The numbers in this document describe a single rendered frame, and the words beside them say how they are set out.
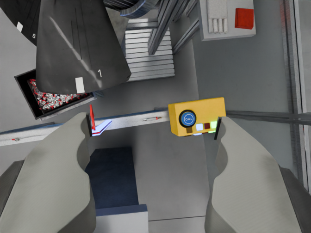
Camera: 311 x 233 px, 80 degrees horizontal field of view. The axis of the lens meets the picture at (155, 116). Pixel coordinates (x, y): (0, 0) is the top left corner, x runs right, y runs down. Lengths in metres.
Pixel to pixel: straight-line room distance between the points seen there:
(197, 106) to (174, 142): 1.14
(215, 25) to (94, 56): 0.58
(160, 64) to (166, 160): 0.84
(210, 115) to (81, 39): 0.40
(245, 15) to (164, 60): 0.84
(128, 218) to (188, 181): 1.23
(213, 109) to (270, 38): 0.48
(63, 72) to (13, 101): 1.39
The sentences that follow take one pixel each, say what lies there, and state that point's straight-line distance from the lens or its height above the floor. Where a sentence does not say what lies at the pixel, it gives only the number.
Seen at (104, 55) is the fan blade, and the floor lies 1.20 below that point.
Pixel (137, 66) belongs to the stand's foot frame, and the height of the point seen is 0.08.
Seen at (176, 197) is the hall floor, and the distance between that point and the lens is 1.86.
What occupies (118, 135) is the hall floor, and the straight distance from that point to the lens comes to 1.63.
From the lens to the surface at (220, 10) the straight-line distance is 0.91.
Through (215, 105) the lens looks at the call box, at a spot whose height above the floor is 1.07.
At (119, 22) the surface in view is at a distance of 0.65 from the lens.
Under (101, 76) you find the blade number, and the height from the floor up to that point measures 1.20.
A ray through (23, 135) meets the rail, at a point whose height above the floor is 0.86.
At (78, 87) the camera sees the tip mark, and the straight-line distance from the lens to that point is 0.44.
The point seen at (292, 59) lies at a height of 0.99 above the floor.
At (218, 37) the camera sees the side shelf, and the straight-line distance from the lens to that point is 0.89.
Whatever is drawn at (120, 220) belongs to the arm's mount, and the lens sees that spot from 0.66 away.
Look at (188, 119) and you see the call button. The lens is 0.56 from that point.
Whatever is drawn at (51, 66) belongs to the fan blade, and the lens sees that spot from 0.47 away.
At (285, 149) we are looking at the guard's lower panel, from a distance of 0.96.
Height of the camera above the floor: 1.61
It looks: 81 degrees down
